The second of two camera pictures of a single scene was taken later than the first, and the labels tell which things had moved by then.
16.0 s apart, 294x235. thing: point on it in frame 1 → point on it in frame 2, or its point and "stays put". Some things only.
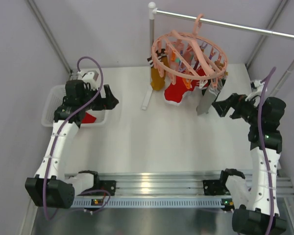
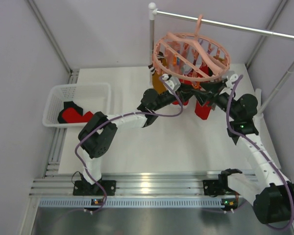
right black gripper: [235, 101] → [203, 97]
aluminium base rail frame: [173, 190] stays put
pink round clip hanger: [189, 55] stays put
